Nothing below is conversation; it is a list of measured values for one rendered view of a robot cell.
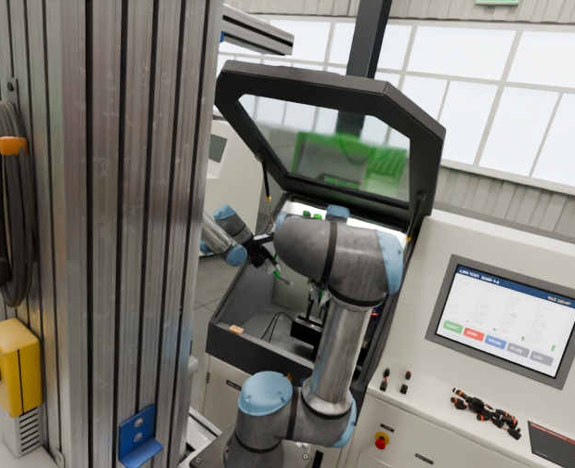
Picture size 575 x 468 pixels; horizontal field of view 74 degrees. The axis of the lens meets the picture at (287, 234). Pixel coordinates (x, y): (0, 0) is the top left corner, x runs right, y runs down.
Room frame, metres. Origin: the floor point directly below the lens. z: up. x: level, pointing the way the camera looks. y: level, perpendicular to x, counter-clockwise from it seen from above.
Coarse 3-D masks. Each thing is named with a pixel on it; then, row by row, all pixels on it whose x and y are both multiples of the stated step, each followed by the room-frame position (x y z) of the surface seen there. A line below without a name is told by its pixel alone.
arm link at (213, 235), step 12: (204, 216) 1.09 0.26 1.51; (204, 228) 1.09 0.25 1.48; (216, 228) 1.13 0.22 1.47; (204, 240) 1.11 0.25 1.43; (216, 240) 1.13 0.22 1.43; (228, 240) 1.16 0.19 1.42; (216, 252) 1.15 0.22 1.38; (228, 252) 1.16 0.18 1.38; (240, 252) 1.17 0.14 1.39; (240, 264) 1.18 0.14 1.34
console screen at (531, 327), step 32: (448, 288) 1.34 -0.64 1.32; (480, 288) 1.31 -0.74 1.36; (512, 288) 1.28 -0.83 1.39; (544, 288) 1.25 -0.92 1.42; (448, 320) 1.30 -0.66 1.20; (480, 320) 1.27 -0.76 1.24; (512, 320) 1.24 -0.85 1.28; (544, 320) 1.21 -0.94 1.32; (480, 352) 1.23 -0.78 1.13; (512, 352) 1.20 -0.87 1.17; (544, 352) 1.17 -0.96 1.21
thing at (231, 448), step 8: (232, 440) 0.70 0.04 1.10; (240, 440) 0.67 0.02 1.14; (280, 440) 0.69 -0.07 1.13; (232, 448) 0.68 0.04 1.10; (240, 448) 0.67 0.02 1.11; (248, 448) 0.66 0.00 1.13; (256, 448) 0.65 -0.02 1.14; (264, 448) 0.66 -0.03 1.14; (272, 448) 0.67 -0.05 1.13; (280, 448) 0.69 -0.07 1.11; (224, 456) 0.69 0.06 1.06; (232, 456) 0.67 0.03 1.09; (240, 456) 0.66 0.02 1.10; (248, 456) 0.65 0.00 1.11; (256, 456) 0.65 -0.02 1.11; (264, 456) 0.66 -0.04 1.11; (272, 456) 0.67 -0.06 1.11; (280, 456) 0.69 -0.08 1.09; (224, 464) 0.68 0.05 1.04; (232, 464) 0.66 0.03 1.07; (240, 464) 0.65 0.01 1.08; (248, 464) 0.65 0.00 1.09; (256, 464) 0.65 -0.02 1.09; (264, 464) 0.65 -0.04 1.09; (272, 464) 0.66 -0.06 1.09; (280, 464) 0.68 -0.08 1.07
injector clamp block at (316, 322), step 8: (296, 320) 1.48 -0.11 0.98; (304, 320) 1.49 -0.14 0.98; (312, 320) 1.50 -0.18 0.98; (320, 320) 1.51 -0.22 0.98; (296, 328) 1.46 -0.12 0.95; (304, 328) 1.45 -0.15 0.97; (312, 328) 1.44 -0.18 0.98; (320, 328) 1.45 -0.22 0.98; (296, 336) 1.46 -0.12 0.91; (304, 336) 1.45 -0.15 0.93; (312, 336) 1.43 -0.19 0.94; (320, 336) 1.42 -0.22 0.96; (312, 344) 1.43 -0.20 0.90; (368, 344) 1.40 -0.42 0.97; (312, 352) 1.43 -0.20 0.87; (360, 360) 1.35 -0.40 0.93
